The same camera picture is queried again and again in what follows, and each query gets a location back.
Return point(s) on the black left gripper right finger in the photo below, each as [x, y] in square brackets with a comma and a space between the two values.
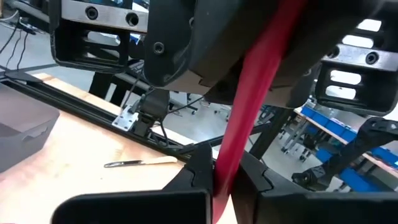
[295, 208]

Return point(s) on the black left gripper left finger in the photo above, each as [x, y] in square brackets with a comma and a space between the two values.
[140, 208]

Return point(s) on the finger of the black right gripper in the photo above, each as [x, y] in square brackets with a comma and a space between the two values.
[311, 31]
[192, 37]

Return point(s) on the red silicone spatula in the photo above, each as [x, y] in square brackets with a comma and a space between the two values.
[248, 93]

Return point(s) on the workbench with blue bins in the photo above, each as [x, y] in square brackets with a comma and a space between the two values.
[329, 126]

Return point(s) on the grey plastic bin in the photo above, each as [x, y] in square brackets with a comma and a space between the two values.
[25, 124]

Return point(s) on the black frame post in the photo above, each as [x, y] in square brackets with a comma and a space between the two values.
[270, 133]

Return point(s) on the black device on rail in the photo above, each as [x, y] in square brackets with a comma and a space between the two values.
[154, 107]

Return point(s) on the silver corner bracket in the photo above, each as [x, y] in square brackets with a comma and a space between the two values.
[124, 119]

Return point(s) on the black table edge rail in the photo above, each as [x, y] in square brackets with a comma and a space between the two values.
[77, 107]

